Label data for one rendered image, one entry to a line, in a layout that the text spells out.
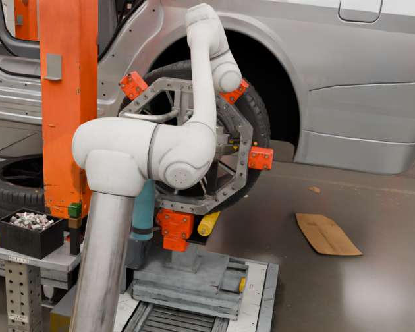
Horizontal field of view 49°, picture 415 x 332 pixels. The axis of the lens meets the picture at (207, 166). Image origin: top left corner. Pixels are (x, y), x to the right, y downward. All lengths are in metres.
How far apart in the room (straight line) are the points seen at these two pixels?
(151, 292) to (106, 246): 1.14
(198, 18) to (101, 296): 0.86
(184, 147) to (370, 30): 1.29
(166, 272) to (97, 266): 1.14
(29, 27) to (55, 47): 3.31
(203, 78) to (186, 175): 0.39
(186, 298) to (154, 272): 0.19
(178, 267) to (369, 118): 1.10
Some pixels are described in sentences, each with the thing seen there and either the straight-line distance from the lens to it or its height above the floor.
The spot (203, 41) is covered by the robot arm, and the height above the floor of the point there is 1.30.
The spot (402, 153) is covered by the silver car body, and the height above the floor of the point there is 0.86.
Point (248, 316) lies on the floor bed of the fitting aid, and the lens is 2.23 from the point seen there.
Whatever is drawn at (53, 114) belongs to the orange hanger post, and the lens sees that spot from 1.88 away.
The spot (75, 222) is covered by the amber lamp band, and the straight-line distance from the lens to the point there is 1.80.
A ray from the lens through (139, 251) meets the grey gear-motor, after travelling 2.14.
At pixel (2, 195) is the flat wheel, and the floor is 0.48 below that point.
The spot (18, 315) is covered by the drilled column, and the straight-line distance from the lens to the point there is 2.11.
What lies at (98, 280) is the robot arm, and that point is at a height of 0.80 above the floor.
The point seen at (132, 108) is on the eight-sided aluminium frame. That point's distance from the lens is 1.88.
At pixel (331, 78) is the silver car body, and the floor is 1.15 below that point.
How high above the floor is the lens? 1.38
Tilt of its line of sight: 19 degrees down
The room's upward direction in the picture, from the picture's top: 5 degrees clockwise
